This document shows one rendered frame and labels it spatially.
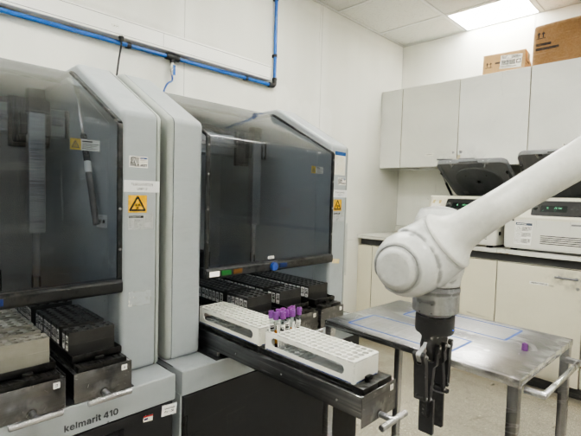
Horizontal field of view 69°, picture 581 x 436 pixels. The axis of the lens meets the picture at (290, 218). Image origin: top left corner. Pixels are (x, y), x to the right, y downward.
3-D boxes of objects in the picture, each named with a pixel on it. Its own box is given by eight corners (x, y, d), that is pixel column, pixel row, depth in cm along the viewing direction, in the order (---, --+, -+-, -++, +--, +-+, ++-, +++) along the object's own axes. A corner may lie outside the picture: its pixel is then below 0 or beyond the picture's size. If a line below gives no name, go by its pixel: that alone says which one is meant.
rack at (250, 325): (198, 325, 136) (198, 305, 136) (223, 319, 143) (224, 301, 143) (258, 350, 115) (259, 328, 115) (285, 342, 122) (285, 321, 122)
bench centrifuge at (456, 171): (422, 240, 334) (425, 158, 331) (457, 237, 377) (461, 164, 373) (494, 248, 294) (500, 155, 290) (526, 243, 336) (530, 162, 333)
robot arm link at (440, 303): (404, 284, 84) (403, 313, 85) (448, 291, 78) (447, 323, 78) (425, 278, 91) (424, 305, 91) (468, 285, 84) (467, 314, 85)
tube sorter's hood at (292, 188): (130, 259, 164) (131, 93, 161) (251, 248, 207) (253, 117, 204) (206, 280, 128) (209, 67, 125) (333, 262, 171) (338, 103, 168)
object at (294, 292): (297, 302, 162) (297, 286, 162) (301, 303, 161) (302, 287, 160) (275, 307, 154) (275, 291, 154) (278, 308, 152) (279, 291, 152)
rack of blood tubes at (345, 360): (264, 352, 114) (264, 330, 114) (290, 343, 121) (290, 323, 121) (354, 390, 93) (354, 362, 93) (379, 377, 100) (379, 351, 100)
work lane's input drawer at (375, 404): (186, 344, 137) (187, 317, 137) (221, 335, 147) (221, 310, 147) (379, 439, 86) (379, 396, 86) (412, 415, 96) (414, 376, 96)
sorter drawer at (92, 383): (3, 331, 144) (3, 305, 144) (47, 323, 154) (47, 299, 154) (79, 413, 93) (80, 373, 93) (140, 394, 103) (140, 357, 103)
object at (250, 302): (267, 309, 151) (268, 292, 151) (271, 310, 150) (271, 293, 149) (242, 315, 143) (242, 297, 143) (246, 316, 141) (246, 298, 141)
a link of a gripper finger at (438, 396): (429, 389, 88) (430, 387, 88) (427, 422, 88) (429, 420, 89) (443, 394, 86) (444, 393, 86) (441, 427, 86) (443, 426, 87)
